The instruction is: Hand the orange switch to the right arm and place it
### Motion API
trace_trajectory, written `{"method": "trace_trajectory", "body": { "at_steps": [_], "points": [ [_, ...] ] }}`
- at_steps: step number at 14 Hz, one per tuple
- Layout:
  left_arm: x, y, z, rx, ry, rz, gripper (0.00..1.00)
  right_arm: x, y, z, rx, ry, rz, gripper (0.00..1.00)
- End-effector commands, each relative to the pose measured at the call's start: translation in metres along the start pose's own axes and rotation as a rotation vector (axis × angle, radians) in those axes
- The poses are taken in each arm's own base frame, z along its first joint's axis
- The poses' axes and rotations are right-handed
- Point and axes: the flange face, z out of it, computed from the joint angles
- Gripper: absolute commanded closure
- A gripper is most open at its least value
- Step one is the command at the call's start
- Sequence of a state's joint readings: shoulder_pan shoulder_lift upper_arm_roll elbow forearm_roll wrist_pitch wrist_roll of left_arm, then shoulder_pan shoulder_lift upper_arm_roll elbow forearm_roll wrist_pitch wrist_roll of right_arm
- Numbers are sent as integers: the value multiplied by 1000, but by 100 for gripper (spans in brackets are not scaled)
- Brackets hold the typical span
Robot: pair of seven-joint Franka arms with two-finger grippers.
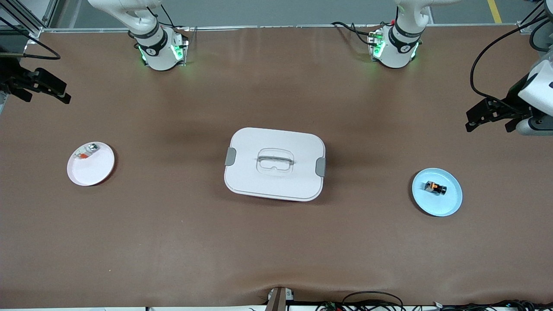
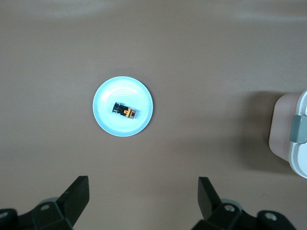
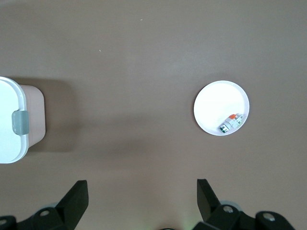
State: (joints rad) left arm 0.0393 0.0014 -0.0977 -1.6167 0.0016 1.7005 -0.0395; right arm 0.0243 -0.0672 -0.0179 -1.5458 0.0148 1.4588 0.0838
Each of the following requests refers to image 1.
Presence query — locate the orange and black switch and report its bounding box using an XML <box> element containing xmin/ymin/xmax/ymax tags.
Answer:
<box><xmin>424</xmin><ymin>181</ymin><xmax>448</xmax><ymax>196</ymax></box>

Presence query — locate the light blue plate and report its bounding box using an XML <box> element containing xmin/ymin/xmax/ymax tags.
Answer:
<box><xmin>411</xmin><ymin>168</ymin><xmax>463</xmax><ymax>217</ymax></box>

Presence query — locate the pink plate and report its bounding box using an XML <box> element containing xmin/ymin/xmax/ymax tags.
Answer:
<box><xmin>67</xmin><ymin>141</ymin><xmax>116</xmax><ymax>187</ymax></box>

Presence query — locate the white lidded storage box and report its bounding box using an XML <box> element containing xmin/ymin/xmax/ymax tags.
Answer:
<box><xmin>224</xmin><ymin>127</ymin><xmax>327</xmax><ymax>202</ymax></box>

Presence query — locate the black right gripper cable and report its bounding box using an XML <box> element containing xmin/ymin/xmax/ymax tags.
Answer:
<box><xmin>0</xmin><ymin>17</ymin><xmax>61</xmax><ymax>60</ymax></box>

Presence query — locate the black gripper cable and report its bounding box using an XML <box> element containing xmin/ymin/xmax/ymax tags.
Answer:
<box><xmin>0</xmin><ymin>17</ymin><xmax>61</xmax><ymax>60</ymax></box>
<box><xmin>470</xmin><ymin>15</ymin><xmax>553</xmax><ymax>115</ymax></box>

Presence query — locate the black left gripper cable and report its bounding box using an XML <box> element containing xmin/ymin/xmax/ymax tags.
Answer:
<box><xmin>470</xmin><ymin>15</ymin><xmax>553</xmax><ymax>115</ymax></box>

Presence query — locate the aluminium frame profile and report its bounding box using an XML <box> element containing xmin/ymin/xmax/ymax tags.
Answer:
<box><xmin>518</xmin><ymin>0</ymin><xmax>553</xmax><ymax>33</ymax></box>
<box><xmin>0</xmin><ymin>0</ymin><xmax>59</xmax><ymax>37</ymax></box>

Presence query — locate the red and clear switch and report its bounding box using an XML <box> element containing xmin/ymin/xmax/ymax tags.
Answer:
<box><xmin>73</xmin><ymin>143</ymin><xmax>100</xmax><ymax>161</ymax></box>

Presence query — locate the black right base cable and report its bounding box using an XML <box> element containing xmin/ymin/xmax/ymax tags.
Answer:
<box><xmin>147</xmin><ymin>4</ymin><xmax>191</xmax><ymax>31</ymax></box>

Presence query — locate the black base cable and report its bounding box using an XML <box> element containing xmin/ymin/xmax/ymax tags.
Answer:
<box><xmin>332</xmin><ymin>22</ymin><xmax>383</xmax><ymax>46</ymax></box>
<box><xmin>147</xmin><ymin>4</ymin><xmax>191</xmax><ymax>31</ymax></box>

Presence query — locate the black left base cable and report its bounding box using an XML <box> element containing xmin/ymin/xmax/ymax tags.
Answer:
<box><xmin>332</xmin><ymin>22</ymin><xmax>383</xmax><ymax>46</ymax></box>

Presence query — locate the black cable bundle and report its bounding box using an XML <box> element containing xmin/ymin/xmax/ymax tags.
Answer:
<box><xmin>432</xmin><ymin>299</ymin><xmax>553</xmax><ymax>311</ymax></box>

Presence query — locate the black looped cable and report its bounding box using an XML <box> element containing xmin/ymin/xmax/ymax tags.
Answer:
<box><xmin>343</xmin><ymin>292</ymin><xmax>404</xmax><ymax>311</ymax></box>

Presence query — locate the brown post with bracket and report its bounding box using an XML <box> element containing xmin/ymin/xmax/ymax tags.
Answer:
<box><xmin>265</xmin><ymin>286</ymin><xmax>295</xmax><ymax>311</ymax></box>

